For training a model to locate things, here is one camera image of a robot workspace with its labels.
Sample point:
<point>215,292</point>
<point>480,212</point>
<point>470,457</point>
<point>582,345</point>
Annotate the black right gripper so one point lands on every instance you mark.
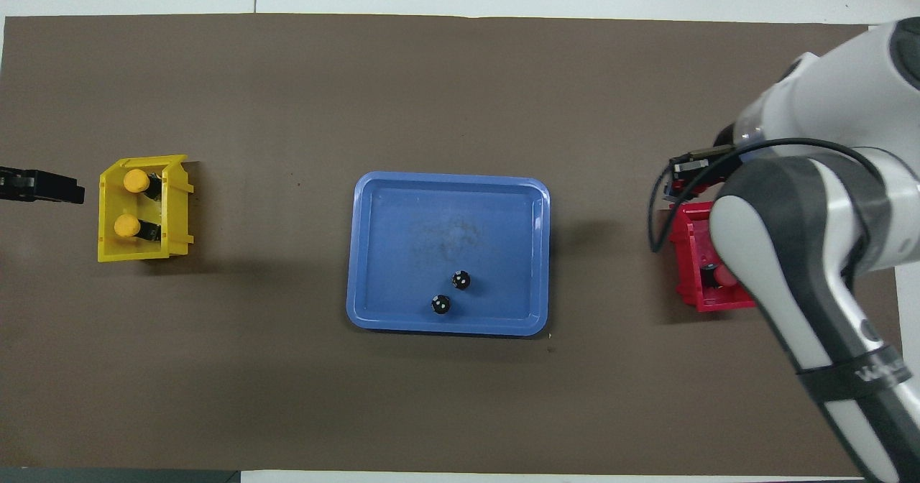
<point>715,163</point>

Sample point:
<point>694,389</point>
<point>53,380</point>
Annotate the red push button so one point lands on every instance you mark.
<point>721,277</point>

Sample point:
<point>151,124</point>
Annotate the yellow push button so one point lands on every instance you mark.
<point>127,226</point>
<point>136,180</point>

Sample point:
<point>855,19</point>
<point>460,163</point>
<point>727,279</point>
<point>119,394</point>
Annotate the yellow plastic bin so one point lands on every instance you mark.
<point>108,210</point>

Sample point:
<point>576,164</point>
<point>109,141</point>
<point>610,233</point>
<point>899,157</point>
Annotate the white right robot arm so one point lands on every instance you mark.
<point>790,253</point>

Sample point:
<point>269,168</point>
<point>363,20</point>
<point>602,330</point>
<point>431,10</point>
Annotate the blue plastic tray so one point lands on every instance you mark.
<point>402,253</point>

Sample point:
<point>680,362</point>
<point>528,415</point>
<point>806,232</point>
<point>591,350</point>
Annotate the brown table mat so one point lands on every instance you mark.
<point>460,95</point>

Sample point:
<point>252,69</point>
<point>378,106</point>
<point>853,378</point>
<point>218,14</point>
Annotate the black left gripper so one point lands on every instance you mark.
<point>16,184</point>

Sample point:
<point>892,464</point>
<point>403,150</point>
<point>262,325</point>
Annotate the red plastic bin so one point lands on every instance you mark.
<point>690,282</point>

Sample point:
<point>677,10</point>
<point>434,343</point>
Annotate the small black round component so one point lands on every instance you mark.
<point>440,305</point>
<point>461,279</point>

